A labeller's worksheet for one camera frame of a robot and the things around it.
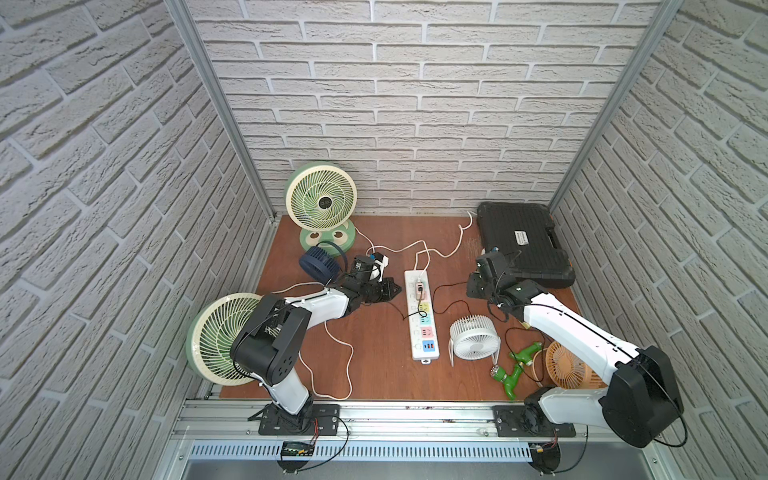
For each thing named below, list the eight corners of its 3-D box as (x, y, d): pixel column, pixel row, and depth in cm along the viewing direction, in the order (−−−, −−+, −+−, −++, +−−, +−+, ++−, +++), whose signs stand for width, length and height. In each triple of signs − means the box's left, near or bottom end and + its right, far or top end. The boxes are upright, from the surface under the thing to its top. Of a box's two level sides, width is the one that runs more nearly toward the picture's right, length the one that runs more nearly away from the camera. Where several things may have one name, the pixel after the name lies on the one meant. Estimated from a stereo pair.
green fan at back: (305, 256, 109) (278, 188, 84) (319, 228, 118) (299, 159, 93) (348, 264, 107) (335, 197, 81) (360, 235, 116) (351, 166, 91)
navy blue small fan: (301, 269, 103) (294, 252, 95) (318, 256, 107) (313, 239, 99) (324, 291, 97) (319, 275, 90) (342, 277, 101) (338, 260, 93)
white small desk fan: (450, 365, 84) (458, 350, 75) (446, 330, 91) (452, 313, 81) (494, 365, 84) (507, 350, 75) (487, 330, 91) (498, 313, 81)
